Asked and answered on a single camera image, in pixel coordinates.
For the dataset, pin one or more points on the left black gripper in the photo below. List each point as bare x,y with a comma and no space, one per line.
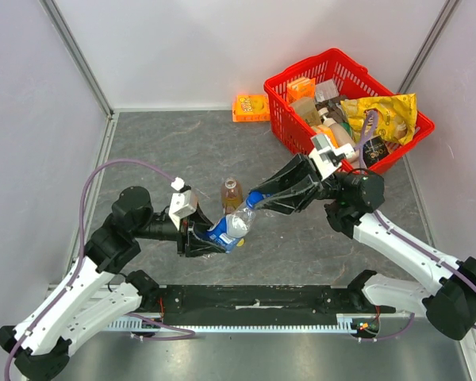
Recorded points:
190,245

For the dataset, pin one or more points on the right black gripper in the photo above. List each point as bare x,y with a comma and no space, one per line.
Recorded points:
313,179

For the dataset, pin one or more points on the clear plastic bottle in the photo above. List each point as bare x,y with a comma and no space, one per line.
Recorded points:
233,227

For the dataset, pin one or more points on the brown tea bottle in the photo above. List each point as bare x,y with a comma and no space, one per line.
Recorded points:
231,195

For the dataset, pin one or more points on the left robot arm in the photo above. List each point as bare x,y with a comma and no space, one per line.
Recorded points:
41,346

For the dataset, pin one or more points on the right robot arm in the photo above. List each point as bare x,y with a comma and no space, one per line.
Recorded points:
443,287

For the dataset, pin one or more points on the beige bottle in basket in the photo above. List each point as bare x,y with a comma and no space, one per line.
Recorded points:
341,136

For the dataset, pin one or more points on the orange snack box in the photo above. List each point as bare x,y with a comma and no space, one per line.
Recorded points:
251,108

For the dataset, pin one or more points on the black snack packet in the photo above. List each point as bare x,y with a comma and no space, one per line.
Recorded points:
374,150

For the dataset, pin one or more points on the orange box in basket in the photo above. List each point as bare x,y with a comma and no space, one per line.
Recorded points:
300,88

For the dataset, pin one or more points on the clear plastic packet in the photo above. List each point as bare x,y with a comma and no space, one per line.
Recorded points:
326,90

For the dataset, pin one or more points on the red plastic shopping basket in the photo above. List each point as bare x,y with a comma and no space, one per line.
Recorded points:
351,79

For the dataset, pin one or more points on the yellow Lays chips bag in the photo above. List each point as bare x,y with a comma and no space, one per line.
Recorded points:
397,116

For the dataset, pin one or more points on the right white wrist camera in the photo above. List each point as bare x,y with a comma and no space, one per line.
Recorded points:
327,159

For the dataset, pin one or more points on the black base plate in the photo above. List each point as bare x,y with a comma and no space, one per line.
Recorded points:
257,305

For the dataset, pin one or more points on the white cable duct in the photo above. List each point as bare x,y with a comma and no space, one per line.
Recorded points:
126,324

